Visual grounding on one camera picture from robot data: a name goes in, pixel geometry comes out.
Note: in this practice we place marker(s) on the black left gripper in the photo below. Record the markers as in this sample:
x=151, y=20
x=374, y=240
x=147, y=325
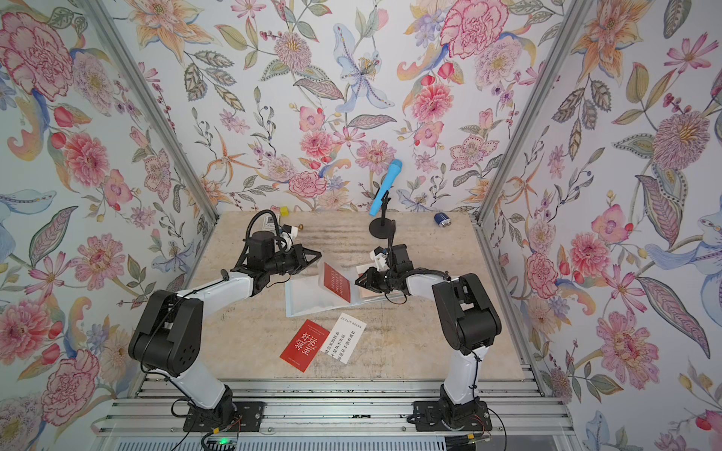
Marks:
x=298, y=255

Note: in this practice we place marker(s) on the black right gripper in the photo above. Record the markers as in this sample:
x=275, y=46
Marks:
x=371, y=283

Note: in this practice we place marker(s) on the red money card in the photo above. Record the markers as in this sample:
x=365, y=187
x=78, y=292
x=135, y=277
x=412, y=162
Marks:
x=335, y=282

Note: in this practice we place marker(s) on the white card black text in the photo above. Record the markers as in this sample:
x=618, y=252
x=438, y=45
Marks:
x=343, y=338

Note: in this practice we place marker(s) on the red card pink characters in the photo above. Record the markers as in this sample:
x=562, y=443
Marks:
x=305, y=345

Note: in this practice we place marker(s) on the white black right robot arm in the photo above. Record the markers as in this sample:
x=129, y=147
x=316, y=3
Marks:
x=469, y=323

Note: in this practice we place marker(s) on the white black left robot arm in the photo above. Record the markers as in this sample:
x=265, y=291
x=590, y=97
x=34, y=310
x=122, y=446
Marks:
x=167, y=340

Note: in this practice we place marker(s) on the small blue cylinder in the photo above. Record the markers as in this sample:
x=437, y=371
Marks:
x=442, y=219

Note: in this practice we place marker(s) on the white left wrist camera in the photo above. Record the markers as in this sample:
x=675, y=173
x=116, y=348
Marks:
x=289, y=233

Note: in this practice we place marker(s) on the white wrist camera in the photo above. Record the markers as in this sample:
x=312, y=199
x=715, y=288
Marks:
x=379, y=259
x=289, y=233

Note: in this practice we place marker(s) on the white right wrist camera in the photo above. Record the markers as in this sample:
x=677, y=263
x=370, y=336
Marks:
x=379, y=259

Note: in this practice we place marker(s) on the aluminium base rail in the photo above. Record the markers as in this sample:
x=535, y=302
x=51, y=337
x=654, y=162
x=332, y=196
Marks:
x=315, y=408

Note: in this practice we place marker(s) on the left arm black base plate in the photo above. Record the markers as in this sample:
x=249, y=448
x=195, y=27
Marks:
x=237, y=416

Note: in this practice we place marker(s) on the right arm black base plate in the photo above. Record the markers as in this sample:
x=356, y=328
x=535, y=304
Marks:
x=438, y=416

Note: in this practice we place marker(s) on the aluminium corner post left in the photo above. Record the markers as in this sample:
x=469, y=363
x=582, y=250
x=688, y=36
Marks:
x=98, y=16

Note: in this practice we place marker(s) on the aluminium corner post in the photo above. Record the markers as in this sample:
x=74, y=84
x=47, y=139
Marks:
x=98, y=16
x=569, y=27

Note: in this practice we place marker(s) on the aluminium corner post right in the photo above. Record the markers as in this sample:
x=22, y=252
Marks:
x=569, y=27

